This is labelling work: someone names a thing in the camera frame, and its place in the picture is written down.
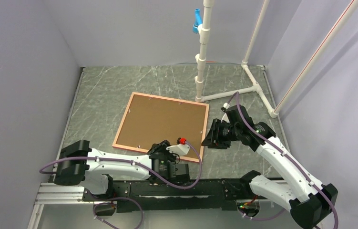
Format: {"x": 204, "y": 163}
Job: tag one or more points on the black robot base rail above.
{"x": 154, "y": 194}

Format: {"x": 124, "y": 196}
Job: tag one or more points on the red wooden picture frame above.
{"x": 204, "y": 132}

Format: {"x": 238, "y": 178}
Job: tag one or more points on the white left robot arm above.
{"x": 95, "y": 169}

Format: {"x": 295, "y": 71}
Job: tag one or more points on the blue pipe fitting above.
{"x": 197, "y": 22}

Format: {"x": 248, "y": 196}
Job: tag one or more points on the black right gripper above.
{"x": 213, "y": 139}

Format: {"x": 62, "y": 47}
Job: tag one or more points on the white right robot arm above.
{"x": 307, "y": 199}

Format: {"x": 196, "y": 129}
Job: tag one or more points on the brown cardboard backing board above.
{"x": 163, "y": 123}

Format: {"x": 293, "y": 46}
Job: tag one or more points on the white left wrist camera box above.
{"x": 181, "y": 149}

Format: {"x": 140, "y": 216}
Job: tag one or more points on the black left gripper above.
{"x": 161, "y": 147}

